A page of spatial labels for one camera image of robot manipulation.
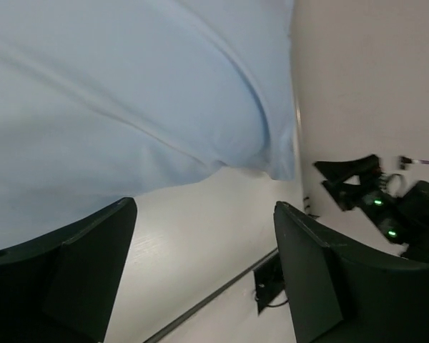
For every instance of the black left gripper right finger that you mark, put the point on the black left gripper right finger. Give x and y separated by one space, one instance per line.
340 290

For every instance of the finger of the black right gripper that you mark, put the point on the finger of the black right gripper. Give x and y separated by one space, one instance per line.
347 169
347 193

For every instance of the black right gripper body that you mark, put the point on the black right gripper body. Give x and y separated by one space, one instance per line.
401 220

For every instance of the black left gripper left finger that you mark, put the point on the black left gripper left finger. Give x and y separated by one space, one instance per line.
61 286

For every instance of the light blue pillowcase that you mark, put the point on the light blue pillowcase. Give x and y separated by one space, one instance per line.
101 100

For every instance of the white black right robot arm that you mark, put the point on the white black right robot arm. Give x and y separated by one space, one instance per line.
393 184

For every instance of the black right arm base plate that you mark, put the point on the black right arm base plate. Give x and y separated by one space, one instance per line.
269 284

